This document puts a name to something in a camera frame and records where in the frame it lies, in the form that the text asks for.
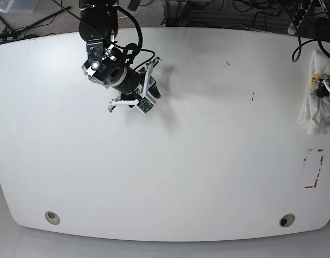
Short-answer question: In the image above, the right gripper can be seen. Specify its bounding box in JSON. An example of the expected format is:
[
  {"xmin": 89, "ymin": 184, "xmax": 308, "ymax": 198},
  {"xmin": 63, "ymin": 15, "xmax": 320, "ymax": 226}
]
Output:
[{"xmin": 82, "ymin": 44, "xmax": 161, "ymax": 112}]

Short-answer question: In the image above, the table cable grommet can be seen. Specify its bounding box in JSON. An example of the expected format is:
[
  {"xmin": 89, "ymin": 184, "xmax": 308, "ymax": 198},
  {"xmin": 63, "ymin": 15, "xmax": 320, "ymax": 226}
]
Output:
[
  {"xmin": 45, "ymin": 211, "xmax": 61, "ymax": 225},
  {"xmin": 279, "ymin": 213, "xmax": 296, "ymax": 228}
]

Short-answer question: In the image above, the red tape rectangle marking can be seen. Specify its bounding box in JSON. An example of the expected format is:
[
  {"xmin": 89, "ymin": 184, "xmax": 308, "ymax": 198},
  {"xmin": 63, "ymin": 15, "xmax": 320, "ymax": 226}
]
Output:
[{"xmin": 301, "ymin": 149, "xmax": 325, "ymax": 189}]

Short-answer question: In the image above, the white printed T-shirt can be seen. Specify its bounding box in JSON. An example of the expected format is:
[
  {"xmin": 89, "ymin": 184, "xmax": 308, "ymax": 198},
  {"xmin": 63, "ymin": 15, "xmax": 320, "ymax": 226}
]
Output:
[{"xmin": 298, "ymin": 51, "xmax": 330, "ymax": 136}]

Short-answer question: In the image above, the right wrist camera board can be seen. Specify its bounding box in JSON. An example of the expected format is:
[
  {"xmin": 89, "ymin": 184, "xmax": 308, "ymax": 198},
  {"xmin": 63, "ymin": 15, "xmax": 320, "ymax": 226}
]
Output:
[{"xmin": 137, "ymin": 97, "xmax": 155, "ymax": 114}]

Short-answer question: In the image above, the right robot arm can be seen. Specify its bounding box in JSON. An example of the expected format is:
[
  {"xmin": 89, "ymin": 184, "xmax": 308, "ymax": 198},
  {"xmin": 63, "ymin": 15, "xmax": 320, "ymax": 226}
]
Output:
[{"xmin": 79, "ymin": 1, "xmax": 161, "ymax": 114}]

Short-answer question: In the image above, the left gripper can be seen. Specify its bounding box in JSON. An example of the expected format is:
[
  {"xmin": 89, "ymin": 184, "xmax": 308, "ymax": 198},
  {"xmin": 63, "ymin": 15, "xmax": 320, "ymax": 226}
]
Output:
[{"xmin": 317, "ymin": 75, "xmax": 330, "ymax": 115}]

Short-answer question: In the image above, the left table cable grommet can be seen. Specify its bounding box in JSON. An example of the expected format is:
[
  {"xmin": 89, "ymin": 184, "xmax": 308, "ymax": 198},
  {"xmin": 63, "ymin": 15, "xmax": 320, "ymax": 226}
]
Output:
[{"xmin": 45, "ymin": 211, "xmax": 61, "ymax": 225}]

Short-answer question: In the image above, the clear plastic storage box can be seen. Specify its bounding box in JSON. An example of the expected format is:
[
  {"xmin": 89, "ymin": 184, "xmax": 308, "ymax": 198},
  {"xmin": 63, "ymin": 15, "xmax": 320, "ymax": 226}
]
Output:
[{"xmin": 0, "ymin": 0, "xmax": 38, "ymax": 13}]

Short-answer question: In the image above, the white power strip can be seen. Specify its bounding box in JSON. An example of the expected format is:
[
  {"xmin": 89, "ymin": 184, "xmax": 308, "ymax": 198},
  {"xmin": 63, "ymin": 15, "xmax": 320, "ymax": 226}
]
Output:
[{"xmin": 287, "ymin": 0, "xmax": 313, "ymax": 35}]

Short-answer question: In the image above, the right table cable grommet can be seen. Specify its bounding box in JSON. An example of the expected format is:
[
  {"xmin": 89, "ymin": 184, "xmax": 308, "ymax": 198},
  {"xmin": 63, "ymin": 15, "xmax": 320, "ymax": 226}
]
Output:
[{"xmin": 279, "ymin": 213, "xmax": 296, "ymax": 228}]

